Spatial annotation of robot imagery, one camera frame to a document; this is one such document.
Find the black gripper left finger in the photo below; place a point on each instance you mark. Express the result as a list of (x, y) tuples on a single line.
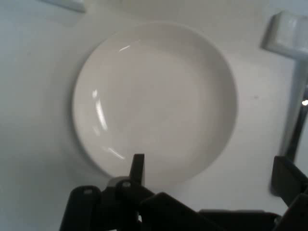
[(96, 209)]

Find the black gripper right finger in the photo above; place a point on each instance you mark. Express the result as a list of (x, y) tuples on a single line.
[(293, 187)]

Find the white round plate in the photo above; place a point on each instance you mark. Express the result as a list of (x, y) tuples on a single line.
[(156, 101)]

